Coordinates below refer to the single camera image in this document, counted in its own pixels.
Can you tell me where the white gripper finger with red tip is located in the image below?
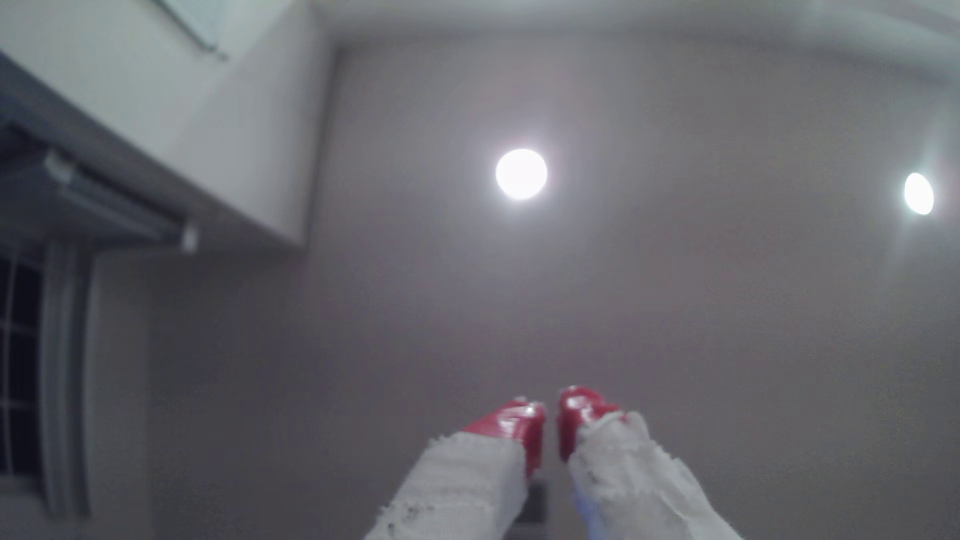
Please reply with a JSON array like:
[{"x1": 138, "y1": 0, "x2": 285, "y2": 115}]
[
  {"x1": 557, "y1": 386, "x2": 744, "y2": 540},
  {"x1": 365, "y1": 399, "x2": 547, "y2": 540}
]

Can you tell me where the round ceiling light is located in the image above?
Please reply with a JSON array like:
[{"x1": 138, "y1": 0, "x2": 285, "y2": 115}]
[
  {"x1": 493, "y1": 147, "x2": 550, "y2": 202},
  {"x1": 902, "y1": 171, "x2": 937, "y2": 217}
]

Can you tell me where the grey curtain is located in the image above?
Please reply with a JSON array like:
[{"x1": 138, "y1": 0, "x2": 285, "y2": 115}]
[{"x1": 39, "y1": 240, "x2": 97, "y2": 519}]

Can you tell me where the dark gridded window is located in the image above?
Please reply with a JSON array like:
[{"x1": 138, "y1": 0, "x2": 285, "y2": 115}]
[{"x1": 0, "y1": 251, "x2": 45, "y2": 477}]

